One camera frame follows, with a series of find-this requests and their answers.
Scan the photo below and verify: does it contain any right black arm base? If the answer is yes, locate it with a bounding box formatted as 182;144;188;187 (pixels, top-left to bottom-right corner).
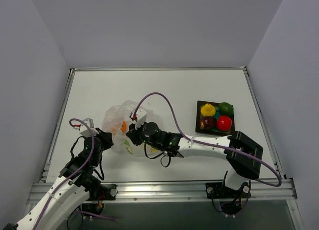
205;182;251;199

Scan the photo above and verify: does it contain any aluminium front rail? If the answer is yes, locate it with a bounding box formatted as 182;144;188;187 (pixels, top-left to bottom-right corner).
28;177;298;203

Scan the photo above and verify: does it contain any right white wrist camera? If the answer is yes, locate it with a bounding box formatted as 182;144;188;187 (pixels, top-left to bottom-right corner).
129;108;147;130

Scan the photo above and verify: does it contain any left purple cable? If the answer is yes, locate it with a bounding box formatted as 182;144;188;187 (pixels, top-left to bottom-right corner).
32;118;96;230

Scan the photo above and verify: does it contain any translucent printed plastic bag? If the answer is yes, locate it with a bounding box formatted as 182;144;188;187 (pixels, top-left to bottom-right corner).
102;99;165;157

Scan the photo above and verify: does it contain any black teal square tray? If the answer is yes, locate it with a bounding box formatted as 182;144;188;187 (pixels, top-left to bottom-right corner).
195;100;235;136

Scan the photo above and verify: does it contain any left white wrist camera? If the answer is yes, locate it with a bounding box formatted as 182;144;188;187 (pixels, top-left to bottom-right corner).
73;118;98;138

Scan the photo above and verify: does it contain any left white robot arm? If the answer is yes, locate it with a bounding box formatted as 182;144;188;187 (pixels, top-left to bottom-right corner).
4;128;117;230

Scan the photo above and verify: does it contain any yellow fake lemon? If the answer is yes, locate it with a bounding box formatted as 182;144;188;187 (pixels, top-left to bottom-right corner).
200;103;216;117

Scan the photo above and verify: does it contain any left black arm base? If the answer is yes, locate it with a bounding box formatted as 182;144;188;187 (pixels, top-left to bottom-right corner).
89;184;118;201

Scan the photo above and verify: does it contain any green fake lime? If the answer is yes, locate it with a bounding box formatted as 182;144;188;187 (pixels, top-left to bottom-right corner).
218;102;234;116

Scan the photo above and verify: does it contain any purple cable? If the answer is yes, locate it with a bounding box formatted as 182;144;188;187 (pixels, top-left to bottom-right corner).
32;118;96;230
133;92;282;187

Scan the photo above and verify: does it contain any orange fake persimmon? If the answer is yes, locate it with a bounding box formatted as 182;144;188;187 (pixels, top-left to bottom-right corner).
110;121;128;135

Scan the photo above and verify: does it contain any dark red fake fruit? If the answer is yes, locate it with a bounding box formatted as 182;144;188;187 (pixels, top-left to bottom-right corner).
199;116;217;130

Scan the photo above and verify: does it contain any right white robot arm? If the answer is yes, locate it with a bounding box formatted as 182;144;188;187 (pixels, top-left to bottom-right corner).
126;122;263;197

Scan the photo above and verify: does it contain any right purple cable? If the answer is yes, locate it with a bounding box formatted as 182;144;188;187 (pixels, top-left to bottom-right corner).
133;92;282;187

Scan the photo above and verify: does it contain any red fake apple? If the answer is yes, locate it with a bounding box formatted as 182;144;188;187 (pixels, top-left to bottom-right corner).
217;115;233;132

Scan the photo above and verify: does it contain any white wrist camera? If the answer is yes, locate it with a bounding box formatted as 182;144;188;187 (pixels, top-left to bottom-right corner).
129;108;147;130
73;118;98;138

